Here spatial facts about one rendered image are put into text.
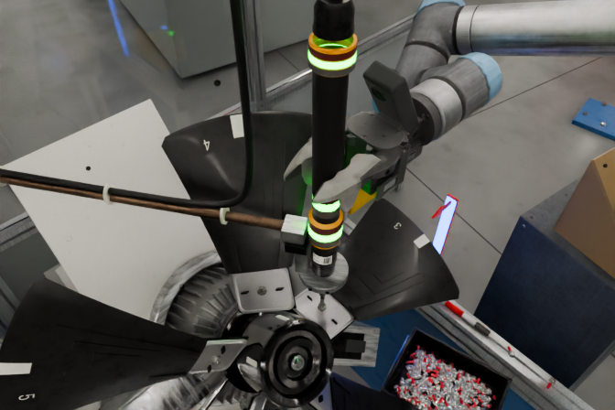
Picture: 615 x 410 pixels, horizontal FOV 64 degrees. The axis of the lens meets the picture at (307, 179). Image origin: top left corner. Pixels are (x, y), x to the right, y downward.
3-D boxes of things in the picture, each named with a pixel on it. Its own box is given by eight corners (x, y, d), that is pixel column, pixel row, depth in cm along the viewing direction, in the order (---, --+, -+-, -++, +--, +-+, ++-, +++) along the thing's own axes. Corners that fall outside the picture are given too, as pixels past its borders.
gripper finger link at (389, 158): (372, 195, 53) (410, 152, 58) (372, 185, 52) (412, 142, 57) (336, 176, 55) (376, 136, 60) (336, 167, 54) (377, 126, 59)
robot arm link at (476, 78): (465, 102, 77) (514, 95, 70) (422, 132, 72) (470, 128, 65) (449, 54, 75) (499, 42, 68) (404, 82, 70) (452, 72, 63)
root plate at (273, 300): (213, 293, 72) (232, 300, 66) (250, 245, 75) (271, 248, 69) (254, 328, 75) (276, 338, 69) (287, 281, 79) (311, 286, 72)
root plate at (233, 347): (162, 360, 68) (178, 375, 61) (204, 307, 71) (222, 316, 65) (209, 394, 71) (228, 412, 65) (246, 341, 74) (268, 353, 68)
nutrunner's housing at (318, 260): (307, 291, 70) (307, -31, 38) (312, 269, 73) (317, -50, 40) (333, 296, 70) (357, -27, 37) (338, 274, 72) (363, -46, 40)
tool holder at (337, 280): (279, 286, 68) (276, 243, 61) (291, 246, 73) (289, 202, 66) (343, 298, 67) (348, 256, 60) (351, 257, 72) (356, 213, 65)
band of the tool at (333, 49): (304, 77, 45) (304, 48, 42) (314, 52, 48) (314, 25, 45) (350, 82, 44) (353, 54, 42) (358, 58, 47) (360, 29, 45)
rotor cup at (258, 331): (197, 357, 72) (231, 383, 61) (255, 277, 78) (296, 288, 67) (263, 408, 77) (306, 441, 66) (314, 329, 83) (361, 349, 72)
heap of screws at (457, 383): (387, 401, 103) (390, 394, 100) (415, 348, 111) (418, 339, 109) (475, 456, 96) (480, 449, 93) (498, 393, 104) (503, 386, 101)
